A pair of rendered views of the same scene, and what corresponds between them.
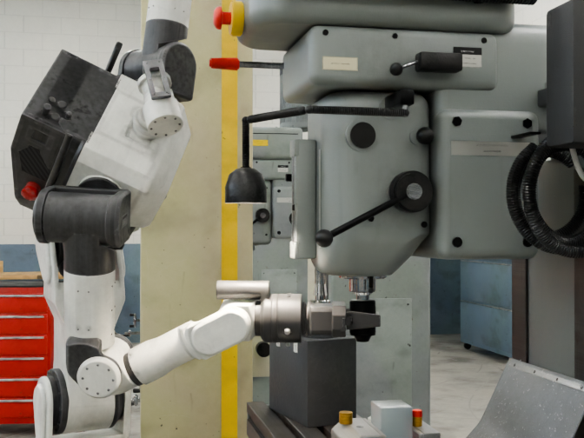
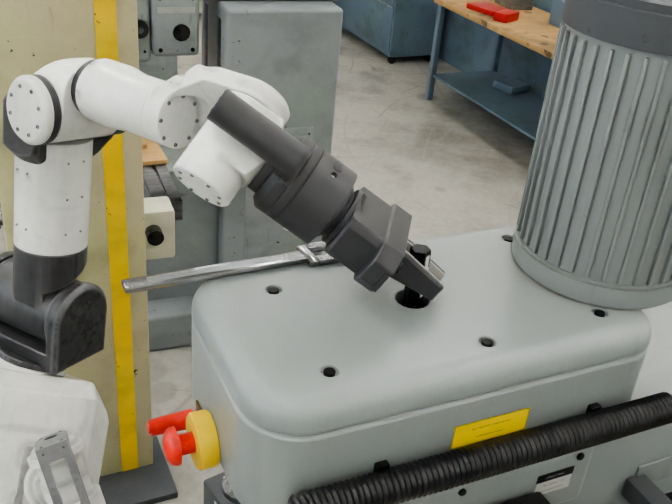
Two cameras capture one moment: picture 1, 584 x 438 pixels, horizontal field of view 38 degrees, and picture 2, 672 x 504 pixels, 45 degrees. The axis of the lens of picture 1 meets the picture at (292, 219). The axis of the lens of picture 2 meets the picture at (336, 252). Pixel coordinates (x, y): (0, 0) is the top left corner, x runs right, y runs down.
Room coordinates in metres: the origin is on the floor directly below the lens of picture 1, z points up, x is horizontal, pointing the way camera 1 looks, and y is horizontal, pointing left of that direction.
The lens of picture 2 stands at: (0.84, 0.15, 2.36)
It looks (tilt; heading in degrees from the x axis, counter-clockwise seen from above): 30 degrees down; 345
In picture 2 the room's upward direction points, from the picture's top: 6 degrees clockwise
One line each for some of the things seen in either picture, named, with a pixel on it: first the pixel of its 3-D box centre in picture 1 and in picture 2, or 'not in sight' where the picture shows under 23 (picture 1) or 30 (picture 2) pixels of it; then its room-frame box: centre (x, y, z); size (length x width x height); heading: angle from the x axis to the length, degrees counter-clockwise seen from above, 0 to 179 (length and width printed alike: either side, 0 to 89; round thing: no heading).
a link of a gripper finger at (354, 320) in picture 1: (362, 321); not in sight; (1.50, -0.12, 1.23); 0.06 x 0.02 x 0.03; 87
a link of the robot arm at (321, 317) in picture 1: (312, 319); not in sight; (1.53, -0.04, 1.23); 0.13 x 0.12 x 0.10; 177
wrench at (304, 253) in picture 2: not in sight; (235, 267); (1.60, 0.05, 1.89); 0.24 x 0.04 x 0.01; 104
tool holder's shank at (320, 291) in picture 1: (320, 275); not in sight; (1.90, -0.06, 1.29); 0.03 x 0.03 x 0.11
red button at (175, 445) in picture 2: (222, 17); (180, 444); (1.47, 0.12, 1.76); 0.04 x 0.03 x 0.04; 12
